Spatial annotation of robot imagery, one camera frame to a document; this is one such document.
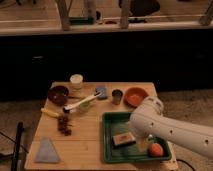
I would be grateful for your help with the white paper cup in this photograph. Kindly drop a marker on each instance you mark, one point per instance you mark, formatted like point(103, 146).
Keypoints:
point(76, 81)

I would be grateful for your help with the small dark metal cup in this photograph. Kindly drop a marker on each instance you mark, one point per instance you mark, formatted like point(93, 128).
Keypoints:
point(117, 95)

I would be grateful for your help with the black pole stand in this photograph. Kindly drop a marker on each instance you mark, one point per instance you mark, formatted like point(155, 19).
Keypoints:
point(17, 145)

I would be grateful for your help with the small green cup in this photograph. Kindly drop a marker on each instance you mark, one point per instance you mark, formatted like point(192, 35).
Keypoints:
point(84, 106)

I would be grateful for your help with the orange ball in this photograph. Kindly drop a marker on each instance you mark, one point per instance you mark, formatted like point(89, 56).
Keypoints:
point(155, 150)

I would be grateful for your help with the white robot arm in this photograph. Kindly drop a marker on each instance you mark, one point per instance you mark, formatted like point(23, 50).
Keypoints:
point(148, 118)

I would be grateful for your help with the dark red grape bunch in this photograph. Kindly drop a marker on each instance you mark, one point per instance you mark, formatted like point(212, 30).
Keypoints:
point(62, 125)

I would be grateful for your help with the orange bowl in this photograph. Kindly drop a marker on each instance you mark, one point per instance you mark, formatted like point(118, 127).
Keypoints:
point(134, 96)

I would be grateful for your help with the green plastic tray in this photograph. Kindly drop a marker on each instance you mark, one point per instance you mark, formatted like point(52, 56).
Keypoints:
point(115, 123)

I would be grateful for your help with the yellow banana toy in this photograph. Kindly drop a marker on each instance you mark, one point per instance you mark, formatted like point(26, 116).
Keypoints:
point(49, 113)

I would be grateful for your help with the white handled brush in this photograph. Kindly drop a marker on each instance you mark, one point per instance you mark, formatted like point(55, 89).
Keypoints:
point(69, 107)

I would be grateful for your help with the grey triangular cloth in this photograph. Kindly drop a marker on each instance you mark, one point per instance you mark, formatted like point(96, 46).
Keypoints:
point(46, 152)

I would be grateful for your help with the dark red bowl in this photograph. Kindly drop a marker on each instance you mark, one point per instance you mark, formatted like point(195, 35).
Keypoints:
point(58, 95)

